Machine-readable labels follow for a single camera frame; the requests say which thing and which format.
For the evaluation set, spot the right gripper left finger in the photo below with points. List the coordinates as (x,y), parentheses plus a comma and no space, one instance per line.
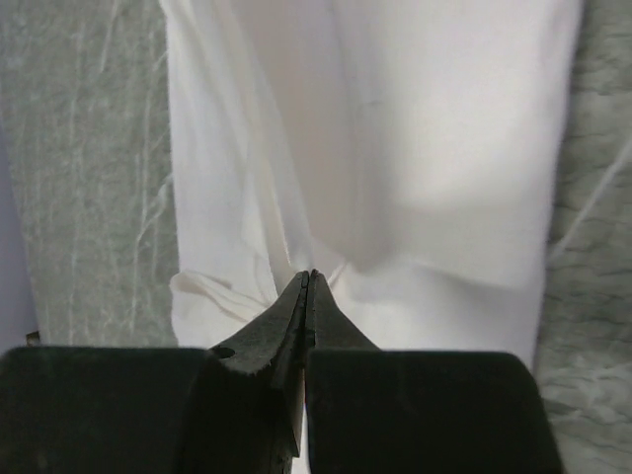
(234,408)

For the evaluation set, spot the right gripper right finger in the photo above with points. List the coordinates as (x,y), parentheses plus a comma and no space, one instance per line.
(375,411)

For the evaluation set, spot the white Coca-Cola t-shirt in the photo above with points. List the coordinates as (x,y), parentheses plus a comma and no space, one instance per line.
(405,150)

